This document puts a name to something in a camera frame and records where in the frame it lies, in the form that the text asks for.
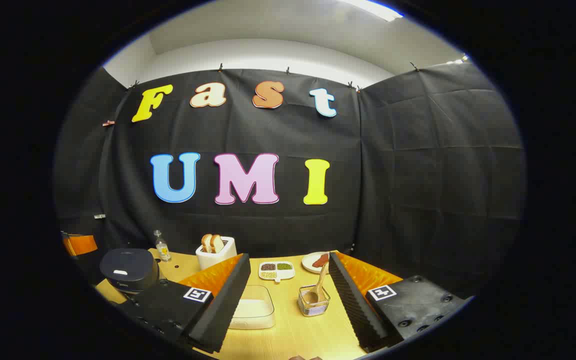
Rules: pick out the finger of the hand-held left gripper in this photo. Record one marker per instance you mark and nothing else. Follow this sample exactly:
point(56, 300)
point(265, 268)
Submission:
point(80, 245)

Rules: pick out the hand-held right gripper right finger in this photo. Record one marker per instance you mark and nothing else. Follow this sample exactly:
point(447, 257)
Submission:
point(353, 305)

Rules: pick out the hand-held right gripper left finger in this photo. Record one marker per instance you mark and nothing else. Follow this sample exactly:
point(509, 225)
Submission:
point(223, 305)

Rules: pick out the clear plastic rice container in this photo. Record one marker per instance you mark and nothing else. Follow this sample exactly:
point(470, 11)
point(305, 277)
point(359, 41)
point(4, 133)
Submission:
point(255, 310)

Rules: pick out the wooden spoon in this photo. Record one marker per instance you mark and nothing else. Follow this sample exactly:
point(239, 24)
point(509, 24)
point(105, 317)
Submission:
point(321, 282)

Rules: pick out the dark grey rice cooker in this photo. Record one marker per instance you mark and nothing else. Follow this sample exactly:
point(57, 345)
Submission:
point(128, 267)

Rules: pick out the white toaster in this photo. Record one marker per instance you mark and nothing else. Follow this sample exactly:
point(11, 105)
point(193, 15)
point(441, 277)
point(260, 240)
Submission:
point(213, 261)

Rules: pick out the red meat piece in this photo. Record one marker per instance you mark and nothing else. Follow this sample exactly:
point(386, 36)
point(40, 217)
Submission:
point(320, 260)

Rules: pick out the toast bread slice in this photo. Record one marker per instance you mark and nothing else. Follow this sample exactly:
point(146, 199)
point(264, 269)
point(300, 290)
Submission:
point(206, 242)
point(217, 243)

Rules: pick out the small white round plate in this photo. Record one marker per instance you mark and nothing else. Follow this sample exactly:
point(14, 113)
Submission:
point(308, 262)

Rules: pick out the white divided grain dish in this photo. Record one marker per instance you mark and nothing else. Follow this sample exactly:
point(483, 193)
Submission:
point(277, 271)

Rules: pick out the small glass bottle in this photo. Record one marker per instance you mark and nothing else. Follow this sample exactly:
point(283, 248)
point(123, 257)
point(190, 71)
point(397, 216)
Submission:
point(162, 250)

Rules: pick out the black backdrop cloth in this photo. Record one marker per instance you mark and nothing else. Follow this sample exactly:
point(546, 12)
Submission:
point(318, 135)

